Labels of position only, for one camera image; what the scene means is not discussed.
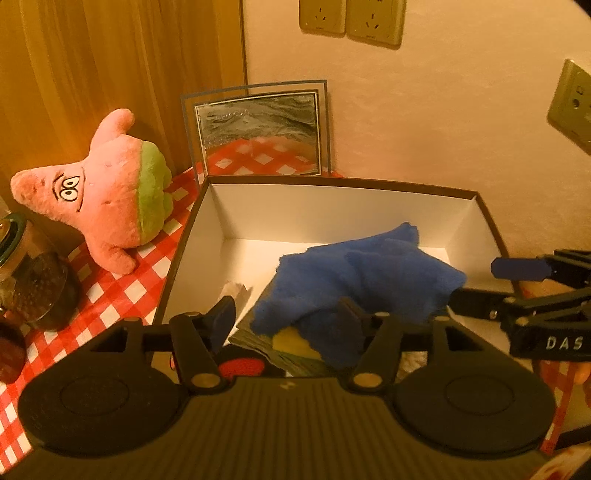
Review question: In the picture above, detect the pink starfish plush toy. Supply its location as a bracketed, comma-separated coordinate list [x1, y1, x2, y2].
[10, 108, 174, 274]

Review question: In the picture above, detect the beige wall socket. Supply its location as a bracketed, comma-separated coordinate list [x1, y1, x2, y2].
[547, 59, 591, 155]
[299, 0, 347, 34]
[346, 0, 407, 47]

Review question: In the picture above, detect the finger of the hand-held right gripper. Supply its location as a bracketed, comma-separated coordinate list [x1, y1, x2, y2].
[448, 286, 591, 322]
[490, 249, 591, 289]

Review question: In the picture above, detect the brown wooden canister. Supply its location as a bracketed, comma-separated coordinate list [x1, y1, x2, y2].
[0, 318, 27, 384]

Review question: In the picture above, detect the red checked tablecloth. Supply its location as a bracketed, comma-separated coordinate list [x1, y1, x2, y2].
[0, 138, 578, 467]

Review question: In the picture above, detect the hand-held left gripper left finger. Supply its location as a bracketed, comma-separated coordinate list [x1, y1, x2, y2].
[88, 295, 237, 393]

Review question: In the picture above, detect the yellow sponge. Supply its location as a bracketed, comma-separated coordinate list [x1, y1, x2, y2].
[271, 325, 321, 365]

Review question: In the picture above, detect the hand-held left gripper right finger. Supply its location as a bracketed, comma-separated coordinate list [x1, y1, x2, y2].
[337, 296, 490, 391]

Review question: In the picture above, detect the glass jar with dark contents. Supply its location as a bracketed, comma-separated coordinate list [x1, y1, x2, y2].
[0, 212, 81, 330]

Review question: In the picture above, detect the wooden wardrobe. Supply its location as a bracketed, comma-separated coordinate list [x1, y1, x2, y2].
[0, 0, 247, 222]

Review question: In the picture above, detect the blue fluffy cloth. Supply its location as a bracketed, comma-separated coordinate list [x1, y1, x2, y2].
[252, 222, 468, 370]

